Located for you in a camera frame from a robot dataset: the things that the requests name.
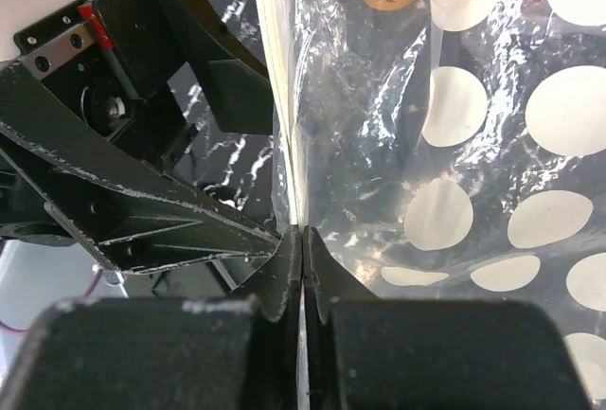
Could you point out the polka dot zip bag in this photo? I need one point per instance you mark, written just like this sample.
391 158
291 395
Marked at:
450 149

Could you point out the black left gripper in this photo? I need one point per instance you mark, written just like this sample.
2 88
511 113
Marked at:
63 108

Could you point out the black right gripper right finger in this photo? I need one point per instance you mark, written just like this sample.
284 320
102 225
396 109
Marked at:
365 352

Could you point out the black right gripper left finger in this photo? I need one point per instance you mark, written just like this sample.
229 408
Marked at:
234 352

